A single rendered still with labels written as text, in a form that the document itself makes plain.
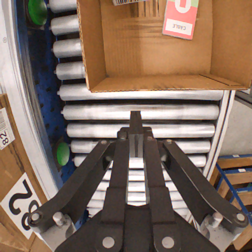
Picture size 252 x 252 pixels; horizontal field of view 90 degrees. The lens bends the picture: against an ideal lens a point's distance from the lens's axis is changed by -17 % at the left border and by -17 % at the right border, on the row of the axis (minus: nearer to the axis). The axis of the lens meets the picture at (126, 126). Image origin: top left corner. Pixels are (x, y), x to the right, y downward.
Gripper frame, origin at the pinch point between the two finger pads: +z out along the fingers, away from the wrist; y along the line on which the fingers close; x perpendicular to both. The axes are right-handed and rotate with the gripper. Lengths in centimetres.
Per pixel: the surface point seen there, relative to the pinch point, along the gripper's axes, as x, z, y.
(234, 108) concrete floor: -31, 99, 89
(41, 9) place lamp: 21.5, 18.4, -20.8
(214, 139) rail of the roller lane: -16.7, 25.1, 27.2
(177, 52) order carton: 9.8, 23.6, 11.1
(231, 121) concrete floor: -44, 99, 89
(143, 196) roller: -45, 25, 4
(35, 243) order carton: -36.8, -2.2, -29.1
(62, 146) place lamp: -14.8, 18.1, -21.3
